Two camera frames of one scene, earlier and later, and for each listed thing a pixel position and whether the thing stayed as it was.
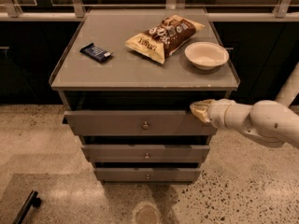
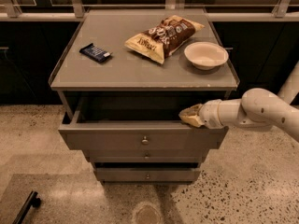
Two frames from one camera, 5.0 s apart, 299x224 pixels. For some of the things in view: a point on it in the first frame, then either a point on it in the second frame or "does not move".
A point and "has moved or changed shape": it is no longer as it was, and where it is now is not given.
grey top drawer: [138, 122] has moved or changed shape
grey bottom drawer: [147, 174] does not move
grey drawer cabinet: [127, 78] does not move
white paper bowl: [206, 55] does not move
